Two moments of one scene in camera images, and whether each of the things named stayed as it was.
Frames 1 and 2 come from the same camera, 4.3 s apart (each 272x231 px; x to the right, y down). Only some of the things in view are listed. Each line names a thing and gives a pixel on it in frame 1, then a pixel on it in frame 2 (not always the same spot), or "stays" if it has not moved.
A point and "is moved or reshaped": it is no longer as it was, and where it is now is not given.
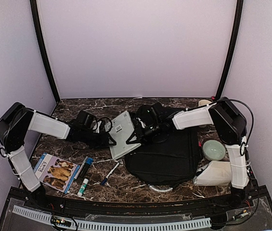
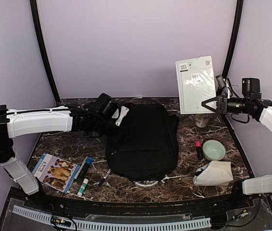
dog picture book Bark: x=55 y=173 stays
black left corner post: x=34 y=7 stays
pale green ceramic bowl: x=213 y=150 stays
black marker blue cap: x=89 y=161 stays
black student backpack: x=173 y=162 is moved or reshaped
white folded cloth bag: x=213 y=173 stays
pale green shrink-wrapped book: x=121 y=130 to x=196 y=84
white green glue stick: x=85 y=182 stays
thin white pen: x=80 y=168 stays
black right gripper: x=141 y=135 to x=222 y=106
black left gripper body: x=94 y=142 to x=102 y=127
